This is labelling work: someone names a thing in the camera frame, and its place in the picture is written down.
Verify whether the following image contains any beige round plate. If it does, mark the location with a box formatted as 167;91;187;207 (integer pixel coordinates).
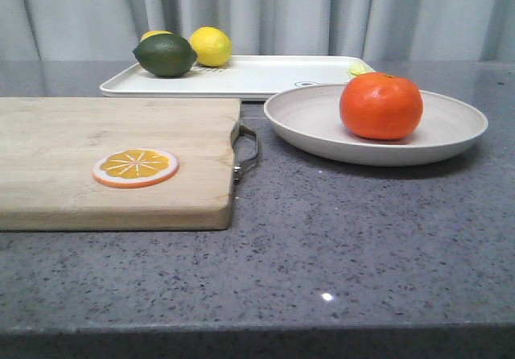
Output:
264;85;488;167

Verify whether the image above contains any orange mandarin fruit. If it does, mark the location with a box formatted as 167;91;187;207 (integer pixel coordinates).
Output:
340;72;423;140

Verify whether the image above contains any white rectangular tray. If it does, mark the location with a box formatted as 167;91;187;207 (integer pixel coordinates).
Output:
100;56;370;101

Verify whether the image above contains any yellow lemon front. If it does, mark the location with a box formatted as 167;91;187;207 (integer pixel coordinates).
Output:
190;27;232;68

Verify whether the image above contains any orange slice toy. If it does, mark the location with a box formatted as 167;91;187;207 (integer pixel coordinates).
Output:
92;148;179;188

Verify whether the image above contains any yellow plastic fork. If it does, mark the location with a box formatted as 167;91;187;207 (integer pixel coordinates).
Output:
347;62;375;79

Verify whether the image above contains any green lime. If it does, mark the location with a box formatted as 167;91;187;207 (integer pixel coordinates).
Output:
133;34;197;77

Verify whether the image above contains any yellow lemon behind lime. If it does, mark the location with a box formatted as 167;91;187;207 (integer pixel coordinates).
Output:
140;30;172;42

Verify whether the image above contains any wooden cutting board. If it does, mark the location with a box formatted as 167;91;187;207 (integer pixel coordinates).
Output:
1;97;241;231

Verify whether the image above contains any grey curtain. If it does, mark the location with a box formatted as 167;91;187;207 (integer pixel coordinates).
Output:
1;0;514;62

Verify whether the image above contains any metal cutting board handle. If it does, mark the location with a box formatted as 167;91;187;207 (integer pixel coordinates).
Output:
229;122;259;182

